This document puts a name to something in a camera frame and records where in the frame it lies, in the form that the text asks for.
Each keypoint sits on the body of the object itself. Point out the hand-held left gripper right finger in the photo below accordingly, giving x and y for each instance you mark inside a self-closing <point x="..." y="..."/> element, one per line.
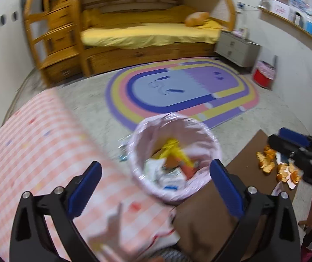
<point x="227" y="188"/>

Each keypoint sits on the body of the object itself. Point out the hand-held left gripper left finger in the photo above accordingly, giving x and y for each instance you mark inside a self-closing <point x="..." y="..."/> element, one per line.
<point x="86" y="188"/>

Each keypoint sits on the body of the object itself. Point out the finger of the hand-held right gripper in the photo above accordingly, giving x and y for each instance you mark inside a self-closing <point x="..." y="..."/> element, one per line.
<point x="284" y="146"/>
<point x="294" y="136"/>

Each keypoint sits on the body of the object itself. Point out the yellow foam fruit net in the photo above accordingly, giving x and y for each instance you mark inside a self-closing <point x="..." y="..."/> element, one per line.
<point x="176" y="150"/>

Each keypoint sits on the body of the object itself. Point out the trash bin with pink bag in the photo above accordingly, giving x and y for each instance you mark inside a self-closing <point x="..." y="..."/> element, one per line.
<point x="172" y="131"/>

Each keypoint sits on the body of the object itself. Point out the pile of orange peels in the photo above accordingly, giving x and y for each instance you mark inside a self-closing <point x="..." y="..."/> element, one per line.
<point x="270" y="163"/>

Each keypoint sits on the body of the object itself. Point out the brown cardboard sheet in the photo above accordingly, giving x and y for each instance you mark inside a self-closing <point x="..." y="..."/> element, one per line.
<point x="207" y="223"/>

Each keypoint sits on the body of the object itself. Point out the orange knit glove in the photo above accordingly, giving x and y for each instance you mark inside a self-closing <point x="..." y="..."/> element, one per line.
<point x="188" y="169"/>

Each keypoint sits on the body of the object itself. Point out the pink checked tablecloth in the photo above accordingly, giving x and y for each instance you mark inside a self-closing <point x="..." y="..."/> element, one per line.
<point x="43" y="147"/>

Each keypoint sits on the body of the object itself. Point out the red box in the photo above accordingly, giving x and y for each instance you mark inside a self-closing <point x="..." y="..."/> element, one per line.
<point x="262" y="76"/>

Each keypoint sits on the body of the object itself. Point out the white crumpled paper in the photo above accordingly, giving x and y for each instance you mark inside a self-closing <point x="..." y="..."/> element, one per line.
<point x="153" y="167"/>

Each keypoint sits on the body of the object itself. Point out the grey zigzag cloth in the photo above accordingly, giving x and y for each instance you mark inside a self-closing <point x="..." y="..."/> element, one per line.
<point x="169" y="255"/>

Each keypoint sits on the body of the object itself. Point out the grey nightstand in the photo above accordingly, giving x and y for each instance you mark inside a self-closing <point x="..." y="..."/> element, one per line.
<point x="236" y="49"/>

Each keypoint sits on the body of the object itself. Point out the rainbow oval rug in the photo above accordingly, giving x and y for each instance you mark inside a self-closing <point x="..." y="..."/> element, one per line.
<point x="177" y="92"/>

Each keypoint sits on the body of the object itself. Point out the blue card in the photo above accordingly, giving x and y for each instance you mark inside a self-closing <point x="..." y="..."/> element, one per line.
<point x="310" y="29"/>

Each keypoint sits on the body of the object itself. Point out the white desk fan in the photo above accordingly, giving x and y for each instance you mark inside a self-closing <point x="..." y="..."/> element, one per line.
<point x="263" y="0"/>

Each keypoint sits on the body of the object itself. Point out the wooden bunk bed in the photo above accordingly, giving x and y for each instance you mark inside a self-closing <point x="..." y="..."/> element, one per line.
<point x="150" y="57"/>

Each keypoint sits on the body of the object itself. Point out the white dotted wardrobe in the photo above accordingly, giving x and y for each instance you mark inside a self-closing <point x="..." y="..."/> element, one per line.
<point x="2" y="60"/>

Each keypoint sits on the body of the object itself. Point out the wooden stair drawers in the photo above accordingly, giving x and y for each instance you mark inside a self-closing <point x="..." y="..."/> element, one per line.
<point x="60" y="35"/>

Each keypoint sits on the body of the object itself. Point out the yellow bed sheet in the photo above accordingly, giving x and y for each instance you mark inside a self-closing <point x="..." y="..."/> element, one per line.
<point x="150" y="32"/>

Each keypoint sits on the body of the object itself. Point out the wooden wall shelf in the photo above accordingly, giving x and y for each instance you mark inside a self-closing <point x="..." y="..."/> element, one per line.
<point x="287" y="19"/>

